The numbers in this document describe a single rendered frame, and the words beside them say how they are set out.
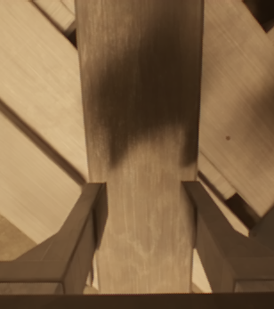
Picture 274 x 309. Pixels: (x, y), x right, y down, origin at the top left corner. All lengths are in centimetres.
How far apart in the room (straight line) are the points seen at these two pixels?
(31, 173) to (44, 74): 12
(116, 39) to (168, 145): 10
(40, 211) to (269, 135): 32
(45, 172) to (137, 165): 14
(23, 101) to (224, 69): 25
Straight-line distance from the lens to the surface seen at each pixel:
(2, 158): 32
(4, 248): 62
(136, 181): 21
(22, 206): 33
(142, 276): 27
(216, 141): 31
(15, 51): 33
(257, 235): 36
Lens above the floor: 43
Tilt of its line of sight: 76 degrees down
